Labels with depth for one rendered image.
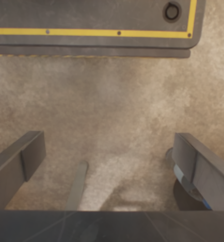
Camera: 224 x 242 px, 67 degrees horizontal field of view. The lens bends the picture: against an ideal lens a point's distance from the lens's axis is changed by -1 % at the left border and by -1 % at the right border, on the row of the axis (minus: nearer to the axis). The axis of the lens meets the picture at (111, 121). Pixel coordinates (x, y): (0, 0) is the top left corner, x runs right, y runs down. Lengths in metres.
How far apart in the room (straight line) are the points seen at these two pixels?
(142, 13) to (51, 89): 0.50
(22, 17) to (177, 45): 0.35
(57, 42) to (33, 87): 0.41
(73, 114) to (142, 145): 0.35
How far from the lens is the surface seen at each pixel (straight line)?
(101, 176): 0.91
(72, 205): 0.65
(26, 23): 0.47
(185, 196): 0.88
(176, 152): 0.17
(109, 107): 0.76
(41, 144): 0.16
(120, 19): 0.44
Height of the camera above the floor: 0.75
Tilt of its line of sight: 73 degrees down
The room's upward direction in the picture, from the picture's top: 178 degrees clockwise
